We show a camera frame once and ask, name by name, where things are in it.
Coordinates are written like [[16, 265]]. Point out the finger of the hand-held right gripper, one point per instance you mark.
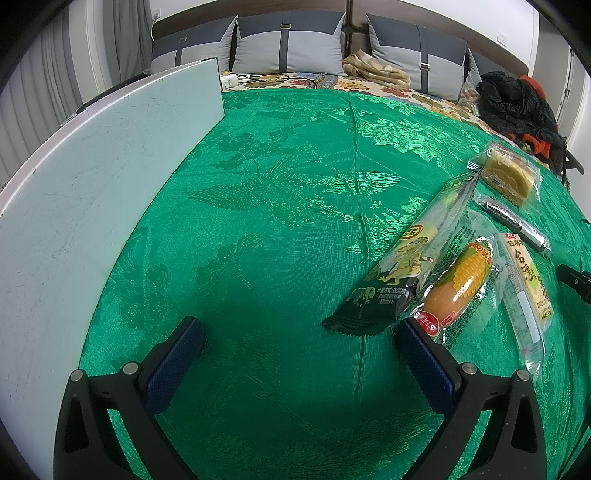
[[577, 284]]

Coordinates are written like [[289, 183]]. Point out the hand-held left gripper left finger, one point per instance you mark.
[[173, 364]]

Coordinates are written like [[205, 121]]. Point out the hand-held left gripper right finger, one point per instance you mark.
[[425, 364]]

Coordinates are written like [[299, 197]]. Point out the clear yellow long snack packet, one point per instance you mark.
[[526, 286]]

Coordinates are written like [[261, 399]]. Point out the corn sausage packet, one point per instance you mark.
[[461, 281]]

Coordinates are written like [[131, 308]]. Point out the small dark snack bar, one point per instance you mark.
[[512, 217]]

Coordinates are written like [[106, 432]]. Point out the long black green snack packet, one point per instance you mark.
[[415, 249]]

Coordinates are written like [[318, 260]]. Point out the bread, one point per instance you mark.
[[503, 175]]

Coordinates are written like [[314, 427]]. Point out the white cardboard box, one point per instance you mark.
[[92, 207]]

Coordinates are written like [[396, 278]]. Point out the green floral blanket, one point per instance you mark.
[[277, 230]]

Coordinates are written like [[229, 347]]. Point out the black clothing pile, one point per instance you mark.
[[512, 101]]

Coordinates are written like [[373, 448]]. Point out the orange cloth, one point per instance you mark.
[[538, 87]]

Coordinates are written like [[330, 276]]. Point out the clear plastic bag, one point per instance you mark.
[[471, 94]]

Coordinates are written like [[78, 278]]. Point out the brown padded headboard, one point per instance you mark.
[[485, 39]]

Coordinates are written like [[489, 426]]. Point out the white power strip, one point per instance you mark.
[[229, 81]]

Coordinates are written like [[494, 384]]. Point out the beige folded blanket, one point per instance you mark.
[[374, 71]]

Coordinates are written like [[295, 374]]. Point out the grey curtain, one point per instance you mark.
[[55, 92]]

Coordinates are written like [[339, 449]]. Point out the black metal frame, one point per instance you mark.
[[568, 157]]

